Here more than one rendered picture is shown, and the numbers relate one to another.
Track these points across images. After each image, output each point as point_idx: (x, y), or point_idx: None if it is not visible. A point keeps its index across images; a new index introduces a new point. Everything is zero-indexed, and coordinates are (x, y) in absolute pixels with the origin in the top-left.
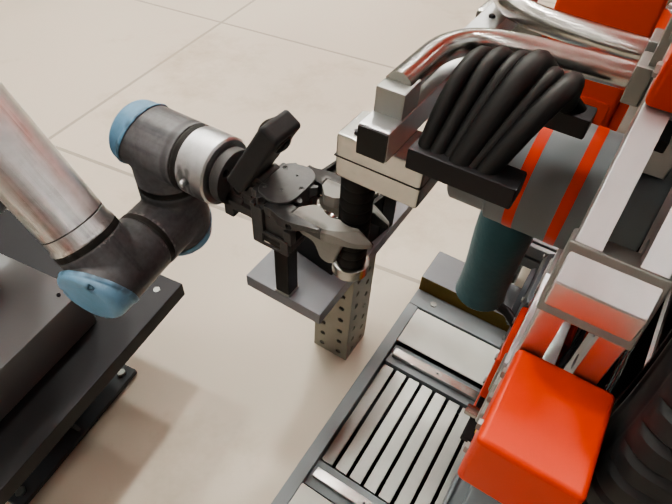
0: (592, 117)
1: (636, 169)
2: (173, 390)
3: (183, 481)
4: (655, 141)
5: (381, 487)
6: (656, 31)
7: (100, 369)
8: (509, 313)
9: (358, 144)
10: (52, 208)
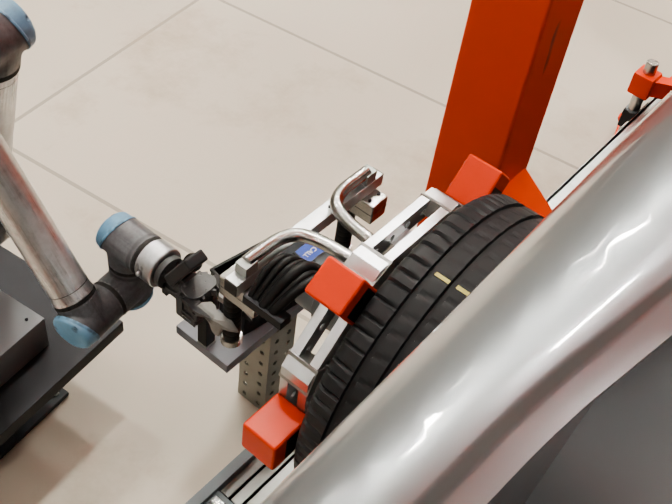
0: None
1: (314, 326)
2: (100, 415)
3: (99, 492)
4: (322, 316)
5: None
6: None
7: (50, 383)
8: None
9: (225, 286)
10: (62, 281)
